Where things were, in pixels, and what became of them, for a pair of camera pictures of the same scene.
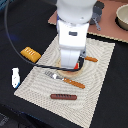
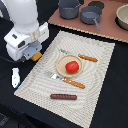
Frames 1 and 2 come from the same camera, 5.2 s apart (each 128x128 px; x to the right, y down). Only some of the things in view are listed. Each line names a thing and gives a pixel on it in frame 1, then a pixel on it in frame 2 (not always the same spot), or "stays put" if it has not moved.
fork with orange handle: [57, 77] stays put
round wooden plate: [65, 73] stays put
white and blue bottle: [15, 77] stays put
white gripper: [72, 42] to [21, 45]
